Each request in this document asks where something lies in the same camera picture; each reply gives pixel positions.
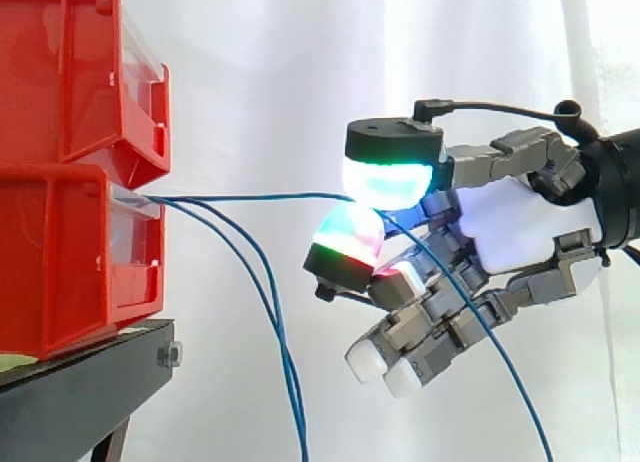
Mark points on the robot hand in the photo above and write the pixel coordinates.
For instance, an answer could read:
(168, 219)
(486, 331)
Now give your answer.
(525, 222)

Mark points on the black stand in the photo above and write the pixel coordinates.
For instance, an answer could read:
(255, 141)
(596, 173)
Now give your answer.
(75, 392)

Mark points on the red bin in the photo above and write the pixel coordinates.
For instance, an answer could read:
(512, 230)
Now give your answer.
(45, 82)
(50, 262)

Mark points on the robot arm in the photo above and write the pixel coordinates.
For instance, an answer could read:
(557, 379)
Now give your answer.
(620, 182)

